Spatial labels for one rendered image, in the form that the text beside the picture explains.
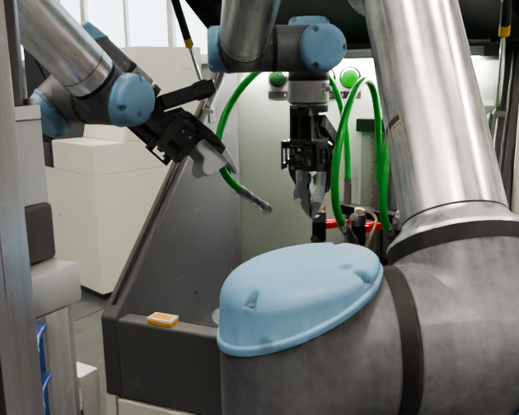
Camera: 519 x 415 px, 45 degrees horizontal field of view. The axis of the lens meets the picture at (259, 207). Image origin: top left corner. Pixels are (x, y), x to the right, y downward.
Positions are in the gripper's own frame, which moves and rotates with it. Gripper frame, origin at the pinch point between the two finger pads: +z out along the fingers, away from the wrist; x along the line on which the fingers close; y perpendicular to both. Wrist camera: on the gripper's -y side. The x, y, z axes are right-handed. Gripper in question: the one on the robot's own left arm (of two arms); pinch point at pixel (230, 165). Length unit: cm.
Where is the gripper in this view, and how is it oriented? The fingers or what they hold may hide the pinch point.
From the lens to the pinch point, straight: 116.9
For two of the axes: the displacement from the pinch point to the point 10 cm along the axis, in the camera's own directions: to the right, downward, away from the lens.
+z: 6.9, 6.3, 3.5
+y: -5.3, 7.7, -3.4
